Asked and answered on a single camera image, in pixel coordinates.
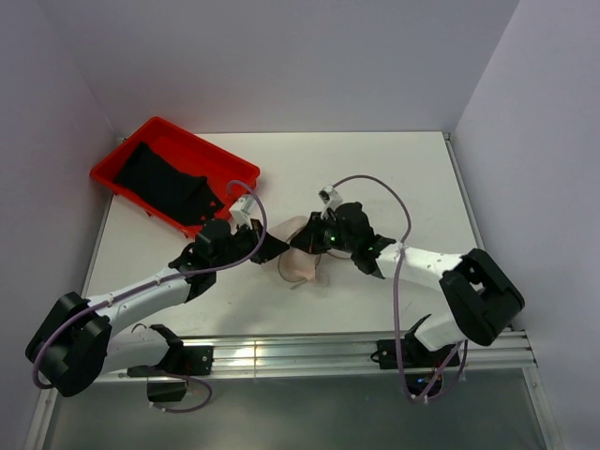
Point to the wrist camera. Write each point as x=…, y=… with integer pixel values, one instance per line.
x=241, y=210
x=330, y=198

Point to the red plastic tray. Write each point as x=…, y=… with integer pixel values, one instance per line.
x=188, y=154

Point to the white mesh laundry bag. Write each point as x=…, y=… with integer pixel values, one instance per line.
x=304, y=267

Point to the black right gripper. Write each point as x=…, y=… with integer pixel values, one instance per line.
x=308, y=238

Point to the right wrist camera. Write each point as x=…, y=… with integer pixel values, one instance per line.
x=330, y=198

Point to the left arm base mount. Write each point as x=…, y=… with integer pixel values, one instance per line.
x=178, y=358

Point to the beige bra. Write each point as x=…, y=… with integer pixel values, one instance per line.
x=300, y=262

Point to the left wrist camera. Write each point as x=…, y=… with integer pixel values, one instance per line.
x=241, y=210

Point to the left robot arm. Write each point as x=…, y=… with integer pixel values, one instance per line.
x=83, y=338

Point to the aluminium mounting rail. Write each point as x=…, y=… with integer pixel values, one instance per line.
x=334, y=355

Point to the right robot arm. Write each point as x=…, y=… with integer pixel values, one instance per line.
x=481, y=299

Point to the black garment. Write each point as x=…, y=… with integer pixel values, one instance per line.
x=186, y=199

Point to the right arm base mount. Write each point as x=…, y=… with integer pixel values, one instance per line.
x=414, y=354

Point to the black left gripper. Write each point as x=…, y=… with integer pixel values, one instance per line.
x=270, y=247

